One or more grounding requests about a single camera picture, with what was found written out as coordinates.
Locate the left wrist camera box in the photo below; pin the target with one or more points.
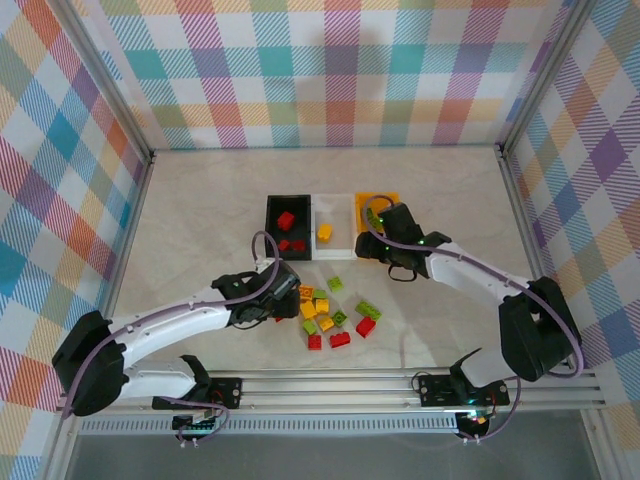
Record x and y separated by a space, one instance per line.
261 261

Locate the yellow lego brick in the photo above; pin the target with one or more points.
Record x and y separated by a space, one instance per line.
306 292
325 232
322 305
308 310
325 323

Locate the aluminium frame post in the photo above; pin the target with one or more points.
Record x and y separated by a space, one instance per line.
111 85
544 75

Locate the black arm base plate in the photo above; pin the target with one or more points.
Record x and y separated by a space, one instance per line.
230 390
435 390

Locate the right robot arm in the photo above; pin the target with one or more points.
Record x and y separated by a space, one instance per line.
475 272

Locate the black plastic bin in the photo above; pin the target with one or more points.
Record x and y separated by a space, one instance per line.
272 230

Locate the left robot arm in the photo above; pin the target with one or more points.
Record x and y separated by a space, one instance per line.
170 320

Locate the orange plastic bin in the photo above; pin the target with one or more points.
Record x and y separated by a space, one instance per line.
361 200

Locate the aluminium mounting rail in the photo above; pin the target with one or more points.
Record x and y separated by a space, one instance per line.
325 390

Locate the small circuit board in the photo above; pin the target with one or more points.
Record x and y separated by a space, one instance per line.
475 422
197 425

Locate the green lego brick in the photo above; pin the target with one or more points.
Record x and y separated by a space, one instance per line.
373 219
340 317
335 284
320 294
310 327
368 310

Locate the aluminium side rail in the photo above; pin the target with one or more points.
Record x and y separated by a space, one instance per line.
531 250
132 225

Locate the white translucent plastic bin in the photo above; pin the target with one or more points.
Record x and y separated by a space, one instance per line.
335 210

